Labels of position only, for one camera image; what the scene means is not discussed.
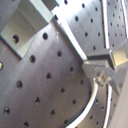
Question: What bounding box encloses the perforated metal breadboard plate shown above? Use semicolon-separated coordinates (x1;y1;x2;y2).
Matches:
0;0;128;128

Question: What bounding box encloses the grey metal bracket block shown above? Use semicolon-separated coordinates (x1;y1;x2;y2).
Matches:
0;0;64;58

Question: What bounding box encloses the white cable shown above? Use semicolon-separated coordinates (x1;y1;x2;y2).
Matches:
53;12;101;128

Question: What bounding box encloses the grey metal cable clip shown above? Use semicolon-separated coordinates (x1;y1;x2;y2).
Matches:
82;44;128;94

